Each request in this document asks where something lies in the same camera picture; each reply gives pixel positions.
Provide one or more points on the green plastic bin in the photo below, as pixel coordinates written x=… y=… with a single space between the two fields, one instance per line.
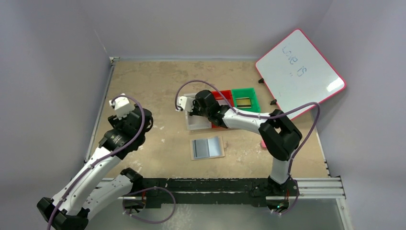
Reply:
x=247 y=92

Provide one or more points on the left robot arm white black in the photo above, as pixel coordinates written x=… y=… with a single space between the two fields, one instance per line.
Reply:
x=80 y=200

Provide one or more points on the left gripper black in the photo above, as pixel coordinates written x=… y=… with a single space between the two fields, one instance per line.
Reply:
x=127 y=123

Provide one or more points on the pink eraser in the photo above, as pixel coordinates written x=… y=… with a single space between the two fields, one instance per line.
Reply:
x=263 y=145

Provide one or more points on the aluminium table frame rail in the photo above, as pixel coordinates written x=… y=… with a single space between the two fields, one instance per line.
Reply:
x=87 y=80

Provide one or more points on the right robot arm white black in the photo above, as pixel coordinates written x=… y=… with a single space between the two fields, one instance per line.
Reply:
x=280 y=135

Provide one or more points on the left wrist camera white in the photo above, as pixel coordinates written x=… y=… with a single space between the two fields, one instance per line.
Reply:
x=122 y=106

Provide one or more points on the pink framed whiteboard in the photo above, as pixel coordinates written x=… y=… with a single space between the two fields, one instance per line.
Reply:
x=296 y=73

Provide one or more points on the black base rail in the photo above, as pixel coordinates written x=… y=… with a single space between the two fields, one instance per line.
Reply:
x=256 y=192

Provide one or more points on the gold credit card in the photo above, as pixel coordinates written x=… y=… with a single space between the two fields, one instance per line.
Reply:
x=244 y=102

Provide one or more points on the white plastic bin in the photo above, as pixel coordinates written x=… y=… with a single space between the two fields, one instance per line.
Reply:
x=197 y=122

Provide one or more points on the beige card holder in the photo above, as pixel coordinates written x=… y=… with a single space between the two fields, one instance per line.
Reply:
x=207 y=148

